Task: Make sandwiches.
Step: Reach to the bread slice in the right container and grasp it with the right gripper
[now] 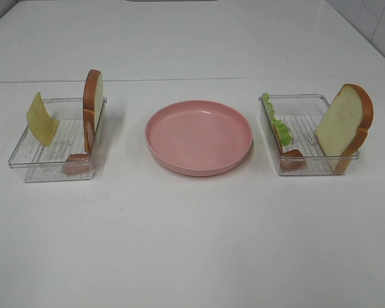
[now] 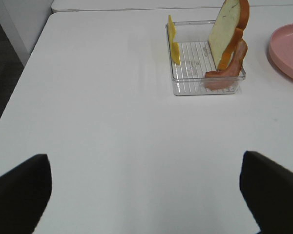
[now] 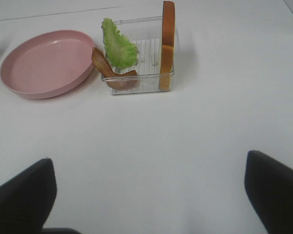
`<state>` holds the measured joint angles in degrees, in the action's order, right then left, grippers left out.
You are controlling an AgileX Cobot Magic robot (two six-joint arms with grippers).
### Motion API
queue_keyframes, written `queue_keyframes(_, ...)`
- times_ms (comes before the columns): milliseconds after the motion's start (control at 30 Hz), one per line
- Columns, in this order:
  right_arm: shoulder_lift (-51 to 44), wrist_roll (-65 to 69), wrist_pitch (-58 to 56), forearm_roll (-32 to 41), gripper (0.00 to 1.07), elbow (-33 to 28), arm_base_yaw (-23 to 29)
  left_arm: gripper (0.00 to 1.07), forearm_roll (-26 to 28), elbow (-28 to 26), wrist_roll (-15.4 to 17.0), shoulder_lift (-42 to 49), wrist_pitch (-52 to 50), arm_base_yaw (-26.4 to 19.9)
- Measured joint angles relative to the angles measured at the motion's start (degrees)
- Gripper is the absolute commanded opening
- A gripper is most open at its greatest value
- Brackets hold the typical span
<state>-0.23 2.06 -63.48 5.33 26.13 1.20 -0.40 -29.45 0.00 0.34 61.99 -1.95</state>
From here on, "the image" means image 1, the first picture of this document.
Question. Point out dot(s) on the clear left plastic container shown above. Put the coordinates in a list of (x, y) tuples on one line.
[(35, 162)]

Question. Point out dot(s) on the yellow cheese slice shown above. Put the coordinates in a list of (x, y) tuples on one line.
[(42, 125)]

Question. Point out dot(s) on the pink round plate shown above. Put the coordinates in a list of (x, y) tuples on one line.
[(198, 138)]

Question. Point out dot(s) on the clear plastic container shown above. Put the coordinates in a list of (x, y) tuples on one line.
[(35, 162), (301, 113)]

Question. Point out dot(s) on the clear right plastic container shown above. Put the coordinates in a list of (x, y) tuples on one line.
[(301, 113)]

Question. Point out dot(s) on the bacon strip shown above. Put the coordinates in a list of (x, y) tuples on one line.
[(77, 158), (293, 159)]

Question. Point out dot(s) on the bread slice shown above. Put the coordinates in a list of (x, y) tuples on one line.
[(345, 126), (92, 106)]

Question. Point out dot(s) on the green lettuce leaf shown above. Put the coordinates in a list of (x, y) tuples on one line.
[(277, 123)]

